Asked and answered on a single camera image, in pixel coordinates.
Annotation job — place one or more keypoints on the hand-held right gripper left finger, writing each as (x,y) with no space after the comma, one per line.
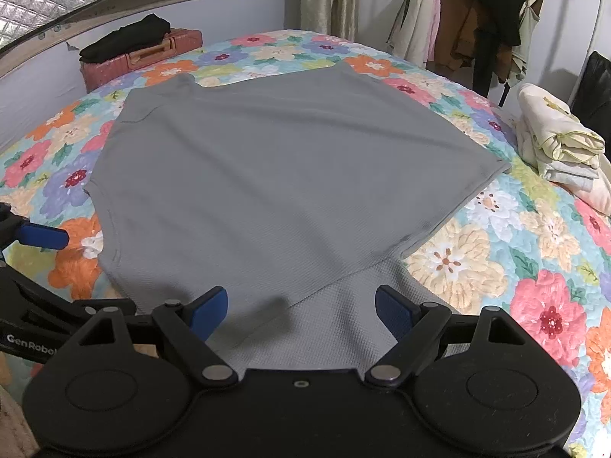
(210,306)

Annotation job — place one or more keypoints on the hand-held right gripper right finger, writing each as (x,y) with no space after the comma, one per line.
(394,310)

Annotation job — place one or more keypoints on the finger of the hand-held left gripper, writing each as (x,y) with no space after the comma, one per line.
(28,296)
(43,237)

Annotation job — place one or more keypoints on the grey t-shirt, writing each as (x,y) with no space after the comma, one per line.
(286,176)

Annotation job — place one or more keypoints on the folded black clothes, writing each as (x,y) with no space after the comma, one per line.
(129,38)

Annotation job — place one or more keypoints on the black clothes rack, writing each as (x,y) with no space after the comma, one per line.
(502,98)

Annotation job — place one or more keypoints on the floral bedspread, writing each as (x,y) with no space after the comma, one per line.
(549,315)

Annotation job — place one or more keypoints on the folded light grey cloth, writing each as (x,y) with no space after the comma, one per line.
(570,175)

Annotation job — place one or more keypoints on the folded cream floral quilt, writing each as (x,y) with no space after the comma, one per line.
(553,129)

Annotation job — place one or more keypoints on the pink suitcase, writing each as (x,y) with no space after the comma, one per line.
(188,40)

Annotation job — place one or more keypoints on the brown hanging garment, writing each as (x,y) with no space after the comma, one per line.
(458,28)

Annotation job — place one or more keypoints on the pink hanging garment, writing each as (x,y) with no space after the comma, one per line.
(434,24)

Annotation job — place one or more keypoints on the black chair back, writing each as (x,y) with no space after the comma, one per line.
(596,86)

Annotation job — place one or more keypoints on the cream hanging garment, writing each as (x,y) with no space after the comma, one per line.
(529,33)

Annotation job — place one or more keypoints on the black hanging garment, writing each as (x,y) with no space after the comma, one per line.
(496,0)

